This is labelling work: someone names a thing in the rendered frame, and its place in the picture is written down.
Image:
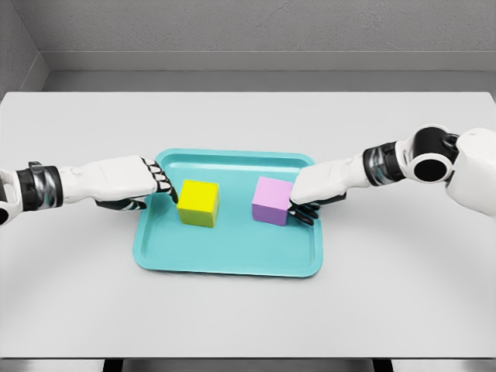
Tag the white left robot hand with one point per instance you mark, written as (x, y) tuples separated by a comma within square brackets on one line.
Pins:
[(124, 178)]

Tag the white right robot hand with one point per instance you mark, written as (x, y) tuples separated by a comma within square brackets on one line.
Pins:
[(315, 182)]

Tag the pink cube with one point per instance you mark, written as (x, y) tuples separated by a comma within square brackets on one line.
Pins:
[(271, 200)]

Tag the yellow cube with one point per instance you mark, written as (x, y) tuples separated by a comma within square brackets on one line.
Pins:
[(198, 202)]

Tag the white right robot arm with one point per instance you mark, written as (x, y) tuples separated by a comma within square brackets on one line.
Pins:
[(422, 162)]

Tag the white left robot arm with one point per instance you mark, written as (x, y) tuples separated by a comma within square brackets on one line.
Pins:
[(38, 190)]

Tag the teal tray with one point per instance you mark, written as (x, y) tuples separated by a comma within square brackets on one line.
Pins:
[(228, 248)]

